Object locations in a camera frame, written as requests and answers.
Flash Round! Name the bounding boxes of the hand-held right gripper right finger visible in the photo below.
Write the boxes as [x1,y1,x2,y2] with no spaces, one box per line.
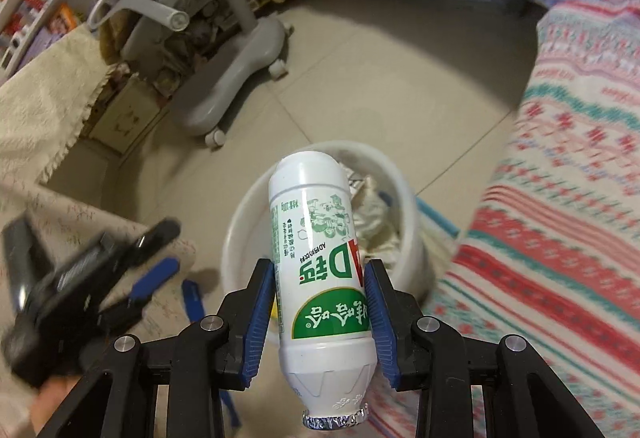
[364,259,606,438]

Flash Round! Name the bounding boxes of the patterned knit blanket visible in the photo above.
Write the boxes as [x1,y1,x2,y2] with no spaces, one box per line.
[370,0,640,438]

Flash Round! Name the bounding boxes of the white crumpled wrapper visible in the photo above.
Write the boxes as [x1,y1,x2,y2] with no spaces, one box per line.
[345,163,407,260]

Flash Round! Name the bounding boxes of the light blue strip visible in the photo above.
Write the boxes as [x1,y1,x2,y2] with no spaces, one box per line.
[416,199,459,240]

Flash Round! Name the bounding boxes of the person's left forearm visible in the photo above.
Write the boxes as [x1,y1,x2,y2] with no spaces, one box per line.
[27,375,76,438]

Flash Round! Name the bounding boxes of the floral beige cloth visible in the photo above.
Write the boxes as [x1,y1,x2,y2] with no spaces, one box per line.
[0,178,202,438]

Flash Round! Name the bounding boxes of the grey swivel chair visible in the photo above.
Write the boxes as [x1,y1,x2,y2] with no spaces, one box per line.
[87,0,293,150]

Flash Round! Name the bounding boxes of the cardboard box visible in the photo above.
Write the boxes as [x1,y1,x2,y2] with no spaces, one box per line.
[82,73,172,155]

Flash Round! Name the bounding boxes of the cream lace cloth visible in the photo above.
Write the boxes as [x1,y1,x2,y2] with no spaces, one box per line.
[0,25,132,185]

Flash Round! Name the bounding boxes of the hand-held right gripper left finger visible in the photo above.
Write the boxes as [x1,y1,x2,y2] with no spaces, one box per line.
[37,258,276,438]

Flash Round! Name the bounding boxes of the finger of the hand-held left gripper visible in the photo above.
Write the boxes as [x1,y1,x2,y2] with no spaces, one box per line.
[126,258,182,311]
[134,217,182,260]

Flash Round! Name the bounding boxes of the dark blue strip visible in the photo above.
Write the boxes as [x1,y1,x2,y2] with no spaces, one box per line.
[181,280,207,325]

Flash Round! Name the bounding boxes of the white bottle with green label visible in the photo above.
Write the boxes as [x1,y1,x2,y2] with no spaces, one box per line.
[267,152,376,434]

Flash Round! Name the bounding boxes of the white bin with blue print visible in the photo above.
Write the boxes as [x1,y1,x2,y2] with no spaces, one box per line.
[220,140,429,314]

